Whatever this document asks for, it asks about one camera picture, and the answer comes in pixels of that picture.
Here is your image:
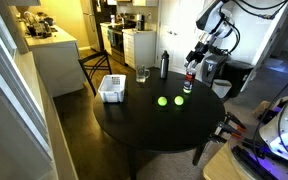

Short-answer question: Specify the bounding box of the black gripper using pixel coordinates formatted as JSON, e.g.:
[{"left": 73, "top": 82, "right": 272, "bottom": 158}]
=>
[{"left": 183, "top": 33, "right": 216, "bottom": 71}]

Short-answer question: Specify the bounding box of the green tennis ball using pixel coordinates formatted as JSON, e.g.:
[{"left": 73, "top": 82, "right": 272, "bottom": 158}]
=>
[
  {"left": 157, "top": 95, "right": 169, "bottom": 107},
  {"left": 173, "top": 95, "right": 185, "bottom": 107}
]

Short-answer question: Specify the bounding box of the clear tennis ball tube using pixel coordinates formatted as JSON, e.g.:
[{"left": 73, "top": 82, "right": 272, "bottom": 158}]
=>
[{"left": 182, "top": 67, "right": 198, "bottom": 95}]

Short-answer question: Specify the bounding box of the black water bottle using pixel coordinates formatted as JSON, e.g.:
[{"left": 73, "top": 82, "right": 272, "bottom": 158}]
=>
[{"left": 159, "top": 49, "right": 170, "bottom": 81}]

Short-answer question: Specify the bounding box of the white waste bin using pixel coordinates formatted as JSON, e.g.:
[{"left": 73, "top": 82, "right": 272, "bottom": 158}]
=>
[{"left": 211, "top": 78, "right": 234, "bottom": 100}]

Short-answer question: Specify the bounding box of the black square box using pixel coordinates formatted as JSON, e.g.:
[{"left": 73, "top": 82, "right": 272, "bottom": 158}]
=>
[{"left": 223, "top": 59, "right": 256, "bottom": 99}]

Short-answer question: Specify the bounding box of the clear glass mug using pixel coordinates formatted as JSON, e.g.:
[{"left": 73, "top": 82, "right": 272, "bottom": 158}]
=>
[{"left": 135, "top": 64, "right": 151, "bottom": 84}]

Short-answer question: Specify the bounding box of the white base cabinet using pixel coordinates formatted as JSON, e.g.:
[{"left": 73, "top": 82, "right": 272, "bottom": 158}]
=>
[{"left": 122, "top": 28, "right": 158, "bottom": 70}]

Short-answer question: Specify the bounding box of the black coffee maker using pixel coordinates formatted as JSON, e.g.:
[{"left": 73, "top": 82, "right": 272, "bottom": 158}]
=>
[{"left": 135, "top": 13, "right": 146, "bottom": 32}]

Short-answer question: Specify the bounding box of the black kitchen stove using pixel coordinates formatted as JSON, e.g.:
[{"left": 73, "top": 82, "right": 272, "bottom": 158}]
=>
[{"left": 107, "top": 21, "right": 129, "bottom": 66}]

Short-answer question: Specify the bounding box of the white plastic basket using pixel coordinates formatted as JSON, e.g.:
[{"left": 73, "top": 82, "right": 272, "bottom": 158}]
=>
[{"left": 97, "top": 73, "right": 127, "bottom": 104}]

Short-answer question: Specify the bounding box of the dark dish towel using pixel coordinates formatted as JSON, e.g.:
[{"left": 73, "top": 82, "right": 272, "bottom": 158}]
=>
[{"left": 107, "top": 28, "right": 117, "bottom": 47}]

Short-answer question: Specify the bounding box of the brown cardboard box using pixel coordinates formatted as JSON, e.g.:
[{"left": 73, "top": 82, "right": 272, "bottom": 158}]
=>
[{"left": 252, "top": 99, "right": 276, "bottom": 120}]

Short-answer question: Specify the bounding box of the black table leg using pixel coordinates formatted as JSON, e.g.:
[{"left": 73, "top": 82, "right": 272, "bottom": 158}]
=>
[{"left": 191, "top": 142, "right": 208, "bottom": 167}]

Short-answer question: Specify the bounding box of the black wooden chair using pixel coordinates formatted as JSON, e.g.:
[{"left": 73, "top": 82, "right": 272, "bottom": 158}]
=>
[{"left": 77, "top": 49, "right": 114, "bottom": 97}]

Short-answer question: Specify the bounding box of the light wooden board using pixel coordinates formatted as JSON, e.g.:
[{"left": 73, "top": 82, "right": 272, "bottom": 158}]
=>
[{"left": 201, "top": 142, "right": 252, "bottom": 180}]

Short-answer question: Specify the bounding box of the steel refrigerator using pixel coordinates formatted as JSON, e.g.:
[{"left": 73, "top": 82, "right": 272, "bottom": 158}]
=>
[{"left": 79, "top": 0, "right": 102, "bottom": 53}]

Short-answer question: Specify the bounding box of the white kitchen island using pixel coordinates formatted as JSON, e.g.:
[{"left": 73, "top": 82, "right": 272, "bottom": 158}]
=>
[{"left": 23, "top": 24, "right": 87, "bottom": 98}]

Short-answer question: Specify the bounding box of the black countertop appliance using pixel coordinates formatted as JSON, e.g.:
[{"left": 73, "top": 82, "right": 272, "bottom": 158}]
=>
[{"left": 26, "top": 19, "right": 54, "bottom": 38}]

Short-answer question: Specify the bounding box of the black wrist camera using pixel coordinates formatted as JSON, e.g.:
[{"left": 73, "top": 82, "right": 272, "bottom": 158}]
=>
[{"left": 207, "top": 45, "right": 233, "bottom": 57}]

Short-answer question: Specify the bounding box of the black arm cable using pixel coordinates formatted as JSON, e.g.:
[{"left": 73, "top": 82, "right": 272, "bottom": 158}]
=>
[{"left": 229, "top": 0, "right": 288, "bottom": 21}]

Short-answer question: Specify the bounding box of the black hanging cable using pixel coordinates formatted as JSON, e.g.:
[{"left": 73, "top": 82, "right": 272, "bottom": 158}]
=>
[{"left": 252, "top": 68, "right": 288, "bottom": 158}]

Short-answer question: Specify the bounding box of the black metal rail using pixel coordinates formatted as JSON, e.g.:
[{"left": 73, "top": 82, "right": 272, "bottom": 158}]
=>
[{"left": 231, "top": 144, "right": 270, "bottom": 180}]

